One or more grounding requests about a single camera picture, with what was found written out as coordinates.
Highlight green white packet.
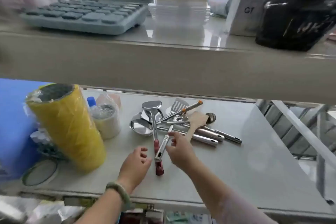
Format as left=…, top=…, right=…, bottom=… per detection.
left=165, top=210, right=205, bottom=224

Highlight white table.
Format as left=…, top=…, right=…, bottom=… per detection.
left=0, top=87, right=335, bottom=218

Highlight green jade bracelet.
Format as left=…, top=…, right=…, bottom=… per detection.
left=105, top=181, right=132, bottom=211

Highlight slotted steel turner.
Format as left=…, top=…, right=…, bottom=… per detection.
left=164, top=106, right=243, bottom=145
left=155, top=98, right=189, bottom=163

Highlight blue-grey plastic roll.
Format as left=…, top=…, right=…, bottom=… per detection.
left=209, top=0, right=234, bottom=18

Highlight small steel ladle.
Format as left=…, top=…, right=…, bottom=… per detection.
left=157, top=113, right=217, bottom=125

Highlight blue-grey calculator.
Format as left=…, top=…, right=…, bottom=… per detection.
left=20, top=0, right=154, bottom=35

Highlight red packet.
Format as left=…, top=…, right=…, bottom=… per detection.
left=118, top=209, right=165, bottom=224

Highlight stack of clear plastic containers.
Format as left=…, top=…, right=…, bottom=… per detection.
left=148, top=0, right=212, bottom=26

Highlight white calculator box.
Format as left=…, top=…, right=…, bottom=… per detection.
left=225, top=0, right=287, bottom=37

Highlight wrapped white tape roll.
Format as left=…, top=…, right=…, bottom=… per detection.
left=90, top=94, right=122, bottom=140

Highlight large steel ladle orange tip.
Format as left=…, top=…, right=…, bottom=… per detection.
left=129, top=100, right=203, bottom=137

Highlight person's right forearm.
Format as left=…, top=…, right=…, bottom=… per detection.
left=181, top=158, right=280, bottom=224

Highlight wrapped white green tubes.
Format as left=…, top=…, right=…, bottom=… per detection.
left=29, top=128, right=69, bottom=160

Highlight person's right hand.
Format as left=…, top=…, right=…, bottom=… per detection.
left=165, top=131, right=200, bottom=175

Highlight person's left forearm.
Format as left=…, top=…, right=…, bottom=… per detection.
left=75, top=187, right=126, bottom=224

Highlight pink block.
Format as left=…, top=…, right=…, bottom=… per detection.
left=96, top=92, right=122, bottom=109

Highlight person's left hand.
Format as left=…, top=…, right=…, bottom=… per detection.
left=117, top=146, right=153, bottom=194

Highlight white metal rack frame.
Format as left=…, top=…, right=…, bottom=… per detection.
left=256, top=99, right=336, bottom=206

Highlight wrapped yellow tape rolls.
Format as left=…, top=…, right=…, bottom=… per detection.
left=25, top=83, right=107, bottom=173

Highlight wooden spatula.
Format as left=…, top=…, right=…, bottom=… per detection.
left=183, top=111, right=210, bottom=142

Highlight blue board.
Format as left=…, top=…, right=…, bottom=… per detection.
left=0, top=78, right=57, bottom=180

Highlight grey upper shelf board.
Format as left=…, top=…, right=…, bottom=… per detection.
left=0, top=15, right=336, bottom=104

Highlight flat clear tape ring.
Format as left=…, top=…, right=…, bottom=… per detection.
left=22, top=159, right=60, bottom=187

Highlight crumpled clear plastic bag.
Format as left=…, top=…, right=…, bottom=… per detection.
left=0, top=196, right=84, bottom=224

